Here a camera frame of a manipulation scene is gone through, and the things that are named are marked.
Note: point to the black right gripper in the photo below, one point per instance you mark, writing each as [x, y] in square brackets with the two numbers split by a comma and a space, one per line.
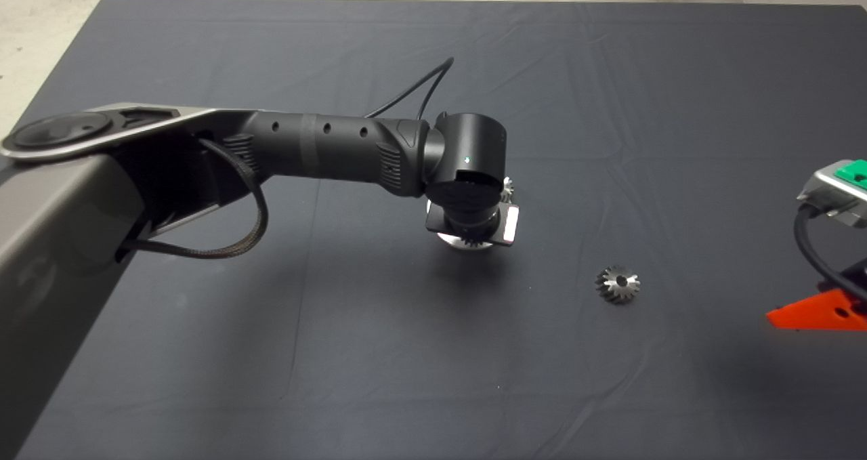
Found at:
[850, 277]

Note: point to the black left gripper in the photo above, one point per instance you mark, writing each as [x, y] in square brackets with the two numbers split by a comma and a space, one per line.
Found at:
[506, 224]

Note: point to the small steel gear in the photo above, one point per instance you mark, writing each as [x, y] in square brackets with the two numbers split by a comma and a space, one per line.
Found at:
[477, 243]
[508, 190]

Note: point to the large steel gear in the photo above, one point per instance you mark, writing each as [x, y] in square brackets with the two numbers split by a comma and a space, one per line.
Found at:
[609, 290]

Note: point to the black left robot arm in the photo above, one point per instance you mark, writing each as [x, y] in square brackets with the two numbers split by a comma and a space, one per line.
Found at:
[325, 148]

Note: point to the round metal plate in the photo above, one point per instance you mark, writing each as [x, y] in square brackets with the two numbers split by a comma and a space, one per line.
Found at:
[447, 238]

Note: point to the dark grey table cloth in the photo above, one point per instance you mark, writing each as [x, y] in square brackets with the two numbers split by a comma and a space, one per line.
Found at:
[339, 345]

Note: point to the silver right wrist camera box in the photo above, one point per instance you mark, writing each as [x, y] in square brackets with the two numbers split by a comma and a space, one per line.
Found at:
[823, 192]

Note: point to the green right camera mount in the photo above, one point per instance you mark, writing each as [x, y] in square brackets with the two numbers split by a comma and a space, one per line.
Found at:
[853, 173]

